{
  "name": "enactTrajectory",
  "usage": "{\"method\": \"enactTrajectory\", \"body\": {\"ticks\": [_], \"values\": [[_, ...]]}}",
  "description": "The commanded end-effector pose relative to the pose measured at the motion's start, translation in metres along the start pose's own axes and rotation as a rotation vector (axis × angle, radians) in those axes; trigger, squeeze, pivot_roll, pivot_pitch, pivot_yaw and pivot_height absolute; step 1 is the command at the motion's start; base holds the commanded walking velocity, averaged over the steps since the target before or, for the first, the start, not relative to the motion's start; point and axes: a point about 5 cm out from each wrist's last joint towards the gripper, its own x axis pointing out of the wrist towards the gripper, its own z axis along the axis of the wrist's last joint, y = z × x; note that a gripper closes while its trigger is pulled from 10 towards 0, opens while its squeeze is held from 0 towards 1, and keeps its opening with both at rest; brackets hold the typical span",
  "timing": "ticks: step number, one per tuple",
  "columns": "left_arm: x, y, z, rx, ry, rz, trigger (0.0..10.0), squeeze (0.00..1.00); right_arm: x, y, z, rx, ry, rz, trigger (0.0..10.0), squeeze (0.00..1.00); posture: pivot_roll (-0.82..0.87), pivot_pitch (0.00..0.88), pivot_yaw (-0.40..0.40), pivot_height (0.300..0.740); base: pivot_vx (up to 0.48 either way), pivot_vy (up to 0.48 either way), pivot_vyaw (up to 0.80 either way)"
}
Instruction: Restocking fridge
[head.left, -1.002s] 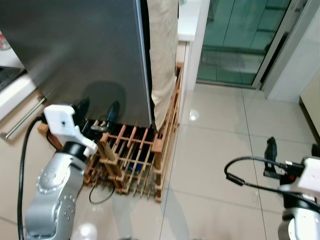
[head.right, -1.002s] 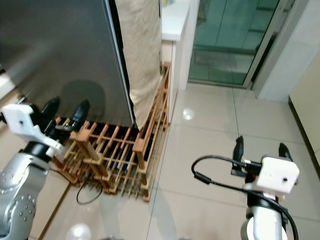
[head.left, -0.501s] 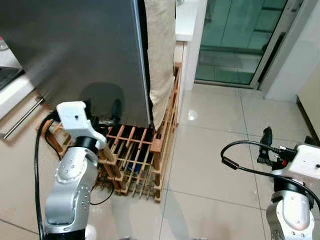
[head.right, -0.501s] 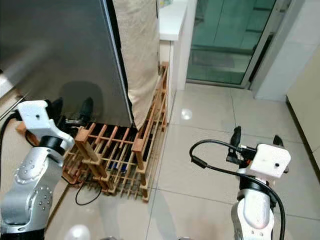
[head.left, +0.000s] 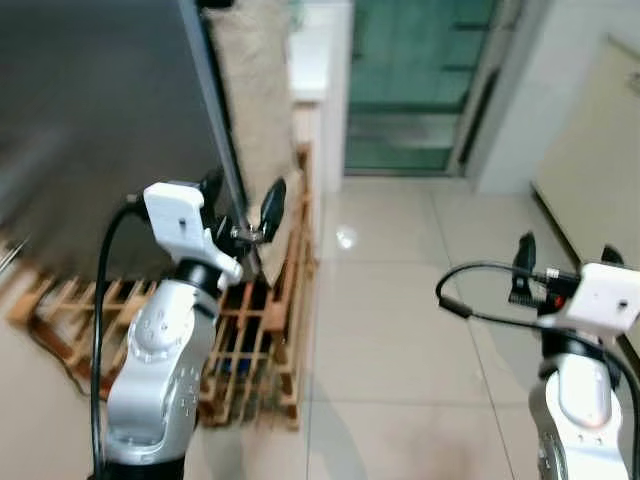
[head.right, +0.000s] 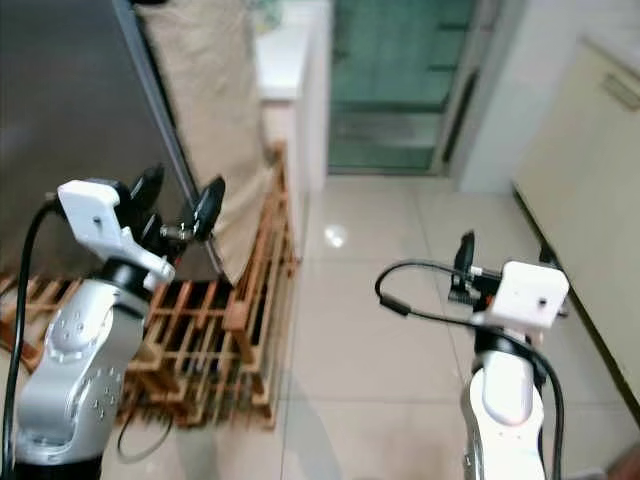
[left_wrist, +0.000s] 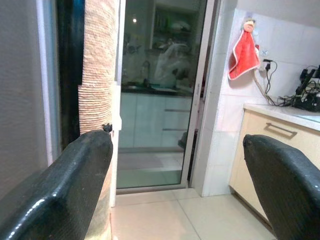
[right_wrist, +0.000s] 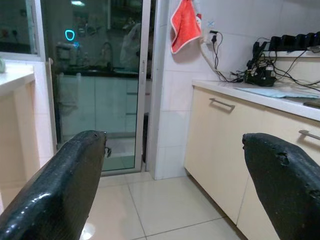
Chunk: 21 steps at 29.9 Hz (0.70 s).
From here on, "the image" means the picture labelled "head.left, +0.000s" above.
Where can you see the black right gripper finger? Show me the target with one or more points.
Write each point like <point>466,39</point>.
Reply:
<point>524,268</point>
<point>613,256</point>

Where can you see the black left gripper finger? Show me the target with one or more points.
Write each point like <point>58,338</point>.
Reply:
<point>213,192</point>
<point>272,205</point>

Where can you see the small steel fridge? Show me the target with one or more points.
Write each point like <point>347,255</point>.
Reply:
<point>100,120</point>

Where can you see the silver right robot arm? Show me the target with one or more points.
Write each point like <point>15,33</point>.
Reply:
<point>580,400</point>

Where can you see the beige cloth fridge cover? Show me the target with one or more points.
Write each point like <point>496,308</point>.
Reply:
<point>255,100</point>

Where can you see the wooden slatted rack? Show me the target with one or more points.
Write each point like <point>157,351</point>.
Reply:
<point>290,300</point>

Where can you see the cream tall cabinet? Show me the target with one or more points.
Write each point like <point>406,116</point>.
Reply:
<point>595,150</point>

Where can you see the white counter unit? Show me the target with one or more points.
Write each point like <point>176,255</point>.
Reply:
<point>315,50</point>

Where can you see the green glass door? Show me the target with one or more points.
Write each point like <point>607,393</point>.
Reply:
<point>420,80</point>

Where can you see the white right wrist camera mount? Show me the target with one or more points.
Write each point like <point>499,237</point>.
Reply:
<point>605,295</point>

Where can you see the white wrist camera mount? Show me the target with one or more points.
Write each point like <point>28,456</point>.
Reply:
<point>175,215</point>
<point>605,295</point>

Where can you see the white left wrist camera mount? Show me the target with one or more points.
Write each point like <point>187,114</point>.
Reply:
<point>175,215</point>

